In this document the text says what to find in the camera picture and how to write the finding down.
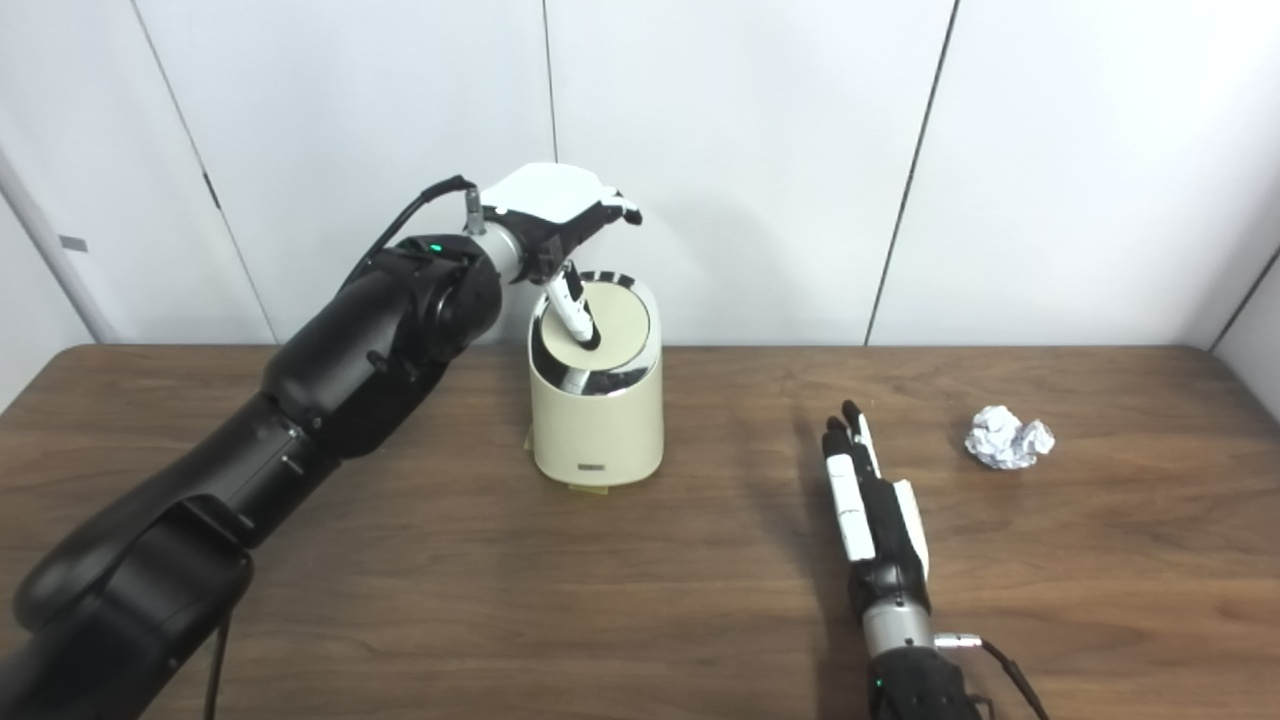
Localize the cream-colored lidded bin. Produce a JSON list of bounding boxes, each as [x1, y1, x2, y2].
[[528, 271, 665, 488]]

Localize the white paper ball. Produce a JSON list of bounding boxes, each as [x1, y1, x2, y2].
[[965, 405, 1056, 471]]

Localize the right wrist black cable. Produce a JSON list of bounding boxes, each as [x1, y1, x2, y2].
[[935, 632, 1051, 720]]

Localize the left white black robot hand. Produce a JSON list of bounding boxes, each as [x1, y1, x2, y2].
[[478, 162, 644, 352]]

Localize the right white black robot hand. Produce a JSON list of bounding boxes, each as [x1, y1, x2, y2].
[[822, 400, 931, 613]]

